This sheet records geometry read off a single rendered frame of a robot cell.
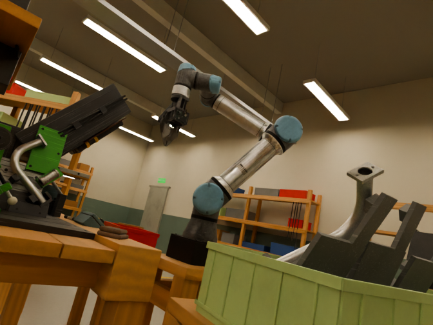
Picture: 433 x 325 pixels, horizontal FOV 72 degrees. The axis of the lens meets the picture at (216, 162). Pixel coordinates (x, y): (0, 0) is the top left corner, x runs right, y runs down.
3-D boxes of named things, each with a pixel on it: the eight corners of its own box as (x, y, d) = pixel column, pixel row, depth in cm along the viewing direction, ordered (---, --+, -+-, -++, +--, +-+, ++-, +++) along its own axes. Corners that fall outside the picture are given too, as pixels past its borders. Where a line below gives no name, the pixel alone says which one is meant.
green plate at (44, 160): (50, 181, 133) (61, 139, 142) (55, 176, 127) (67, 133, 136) (20, 173, 126) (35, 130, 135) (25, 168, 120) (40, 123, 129)
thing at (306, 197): (293, 309, 525) (310, 189, 576) (185, 269, 737) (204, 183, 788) (307, 309, 562) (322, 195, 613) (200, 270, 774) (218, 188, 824)
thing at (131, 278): (46, 232, 202) (53, 210, 205) (149, 302, 87) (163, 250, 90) (22, 228, 193) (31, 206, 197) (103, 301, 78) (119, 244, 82)
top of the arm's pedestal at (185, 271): (197, 267, 145) (199, 258, 146) (245, 285, 121) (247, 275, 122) (140, 260, 125) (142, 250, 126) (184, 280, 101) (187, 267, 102)
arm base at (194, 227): (199, 238, 137) (203, 217, 139) (223, 245, 127) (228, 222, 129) (174, 234, 126) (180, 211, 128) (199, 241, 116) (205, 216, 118)
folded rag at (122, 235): (106, 234, 104) (108, 226, 104) (128, 239, 104) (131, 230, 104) (95, 234, 94) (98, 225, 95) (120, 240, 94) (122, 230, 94)
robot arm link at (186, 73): (198, 63, 125) (178, 59, 125) (192, 87, 122) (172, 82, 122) (198, 73, 132) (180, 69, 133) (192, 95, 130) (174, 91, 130)
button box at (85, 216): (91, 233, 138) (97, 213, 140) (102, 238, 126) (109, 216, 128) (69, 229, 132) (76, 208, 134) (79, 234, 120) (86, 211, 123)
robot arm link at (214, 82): (221, 85, 135) (198, 80, 135) (222, 73, 124) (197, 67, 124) (218, 100, 133) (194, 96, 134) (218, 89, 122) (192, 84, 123)
